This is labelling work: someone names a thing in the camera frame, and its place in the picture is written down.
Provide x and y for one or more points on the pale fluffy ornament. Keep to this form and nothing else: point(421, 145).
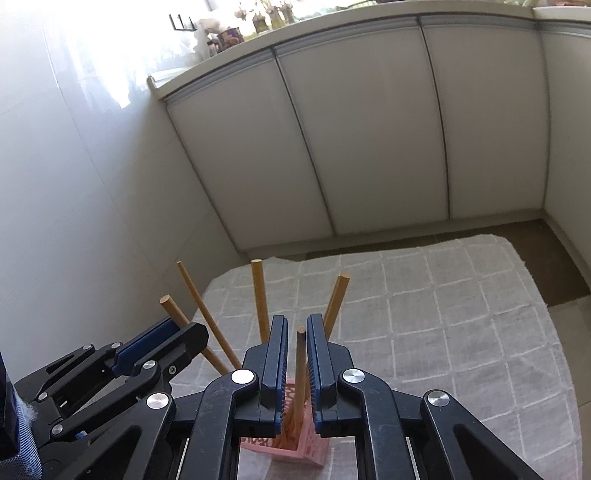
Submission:
point(204, 37)

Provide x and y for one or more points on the person's left forearm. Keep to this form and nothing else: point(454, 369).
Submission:
point(27, 438)

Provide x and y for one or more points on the white cabinet door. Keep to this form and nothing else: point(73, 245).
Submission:
point(240, 161)
point(369, 138)
point(568, 138)
point(494, 115)

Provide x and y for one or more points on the grey checked tablecloth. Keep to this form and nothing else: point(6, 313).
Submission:
point(438, 323)

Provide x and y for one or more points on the pink perforated utensil holder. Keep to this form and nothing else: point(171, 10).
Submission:
point(300, 450)

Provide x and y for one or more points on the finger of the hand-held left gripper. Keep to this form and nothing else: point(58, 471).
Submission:
point(138, 344)
point(184, 346)

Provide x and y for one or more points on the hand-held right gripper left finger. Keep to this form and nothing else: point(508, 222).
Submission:
point(279, 369)

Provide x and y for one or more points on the wooden chopstick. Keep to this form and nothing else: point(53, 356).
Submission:
point(260, 300)
point(171, 308)
point(203, 311)
point(301, 369)
point(336, 300)

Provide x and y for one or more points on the row of small bottles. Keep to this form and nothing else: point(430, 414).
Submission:
point(268, 16)

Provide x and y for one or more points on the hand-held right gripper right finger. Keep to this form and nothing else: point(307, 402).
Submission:
point(316, 369)

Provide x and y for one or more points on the dark floral mug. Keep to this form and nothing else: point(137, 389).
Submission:
point(229, 39)

